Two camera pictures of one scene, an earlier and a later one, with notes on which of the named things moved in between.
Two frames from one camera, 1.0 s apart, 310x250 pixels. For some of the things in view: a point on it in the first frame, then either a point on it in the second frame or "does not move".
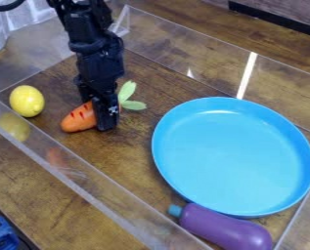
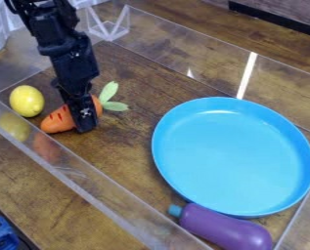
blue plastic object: [2, 234] does not move
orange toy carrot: [81, 118] -> [58, 121]
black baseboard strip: [274, 18] does not move
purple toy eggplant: [220, 231] does not move
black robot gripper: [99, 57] -> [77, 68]
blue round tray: [235, 154] does not move
